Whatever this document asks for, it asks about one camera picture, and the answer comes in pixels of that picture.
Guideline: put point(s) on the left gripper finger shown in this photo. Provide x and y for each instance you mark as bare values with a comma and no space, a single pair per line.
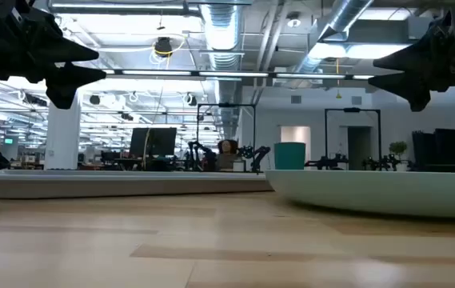
65,82
63,50

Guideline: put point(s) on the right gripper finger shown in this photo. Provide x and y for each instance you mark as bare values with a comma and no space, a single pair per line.
415,86
415,58

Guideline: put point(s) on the pale green plate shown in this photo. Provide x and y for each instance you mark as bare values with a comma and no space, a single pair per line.
371,192

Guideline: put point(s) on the teal plastic cup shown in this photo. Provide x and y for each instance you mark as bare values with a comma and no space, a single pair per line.
289,156

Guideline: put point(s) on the black background robot arm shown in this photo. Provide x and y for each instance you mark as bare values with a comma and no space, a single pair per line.
379,162
327,162
199,154
260,156

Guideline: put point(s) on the grey plastic tray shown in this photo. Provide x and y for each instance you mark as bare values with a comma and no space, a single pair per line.
123,185

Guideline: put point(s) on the white square pillar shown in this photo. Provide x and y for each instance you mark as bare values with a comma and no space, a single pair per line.
63,136

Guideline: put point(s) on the small potted green plant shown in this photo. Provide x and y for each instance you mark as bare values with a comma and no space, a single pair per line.
398,149

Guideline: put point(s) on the black cabinet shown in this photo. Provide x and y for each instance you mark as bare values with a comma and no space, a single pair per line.
439,150

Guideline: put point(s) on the green exit sign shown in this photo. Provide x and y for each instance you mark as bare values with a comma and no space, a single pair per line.
8,141

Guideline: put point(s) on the black computer monitor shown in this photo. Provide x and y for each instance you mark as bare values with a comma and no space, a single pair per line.
153,142

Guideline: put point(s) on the long LED light bar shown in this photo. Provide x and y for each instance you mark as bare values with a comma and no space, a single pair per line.
231,74

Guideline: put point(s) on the black metal frame stand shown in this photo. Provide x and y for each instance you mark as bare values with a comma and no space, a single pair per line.
226,105
353,110

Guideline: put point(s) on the silver slanted ceiling duct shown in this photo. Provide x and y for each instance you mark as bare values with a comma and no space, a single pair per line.
339,24

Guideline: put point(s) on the silver round ceiling duct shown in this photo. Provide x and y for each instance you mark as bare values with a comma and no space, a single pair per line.
222,32

